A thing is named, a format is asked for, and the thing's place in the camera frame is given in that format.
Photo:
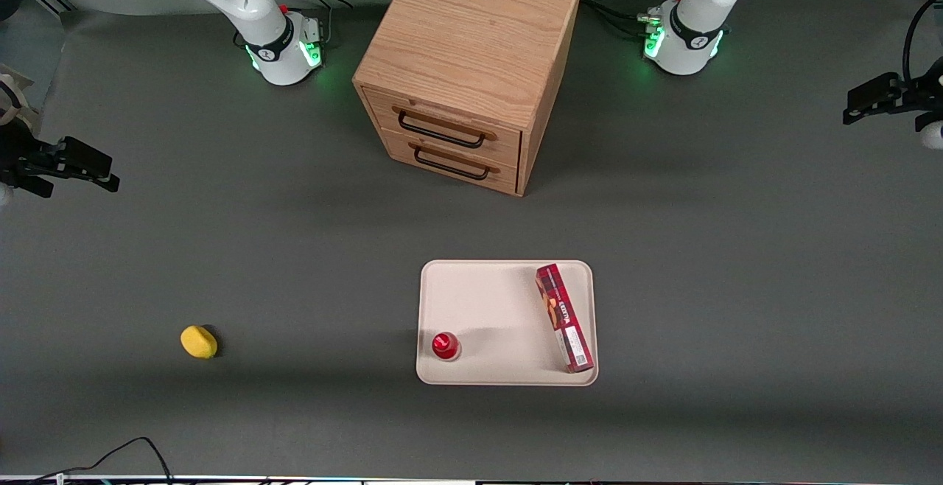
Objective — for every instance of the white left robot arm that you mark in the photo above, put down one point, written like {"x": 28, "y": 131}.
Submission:
{"x": 692, "y": 37}

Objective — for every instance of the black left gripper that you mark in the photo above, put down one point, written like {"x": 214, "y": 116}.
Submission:
{"x": 916, "y": 92}

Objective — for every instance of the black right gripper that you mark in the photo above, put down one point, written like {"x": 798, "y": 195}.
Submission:
{"x": 22, "y": 155}

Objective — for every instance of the wooden drawer cabinet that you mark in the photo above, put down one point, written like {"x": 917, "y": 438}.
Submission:
{"x": 471, "y": 35}

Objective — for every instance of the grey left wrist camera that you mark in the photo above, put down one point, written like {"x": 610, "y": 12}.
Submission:
{"x": 934, "y": 135}

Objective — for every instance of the red tartan cookie box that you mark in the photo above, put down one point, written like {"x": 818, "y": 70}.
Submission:
{"x": 563, "y": 315}

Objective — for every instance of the beige plastic tray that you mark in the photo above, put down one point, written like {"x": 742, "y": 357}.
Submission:
{"x": 493, "y": 308}

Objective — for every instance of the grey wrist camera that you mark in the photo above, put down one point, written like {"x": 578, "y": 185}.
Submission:
{"x": 934, "y": 135}
{"x": 4, "y": 194}

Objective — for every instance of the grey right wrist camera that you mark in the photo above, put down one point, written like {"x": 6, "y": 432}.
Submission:
{"x": 4, "y": 194}

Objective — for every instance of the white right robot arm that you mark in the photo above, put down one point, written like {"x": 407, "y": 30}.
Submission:
{"x": 267, "y": 28}

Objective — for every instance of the yellow lemon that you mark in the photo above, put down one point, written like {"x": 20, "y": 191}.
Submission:
{"x": 198, "y": 342}

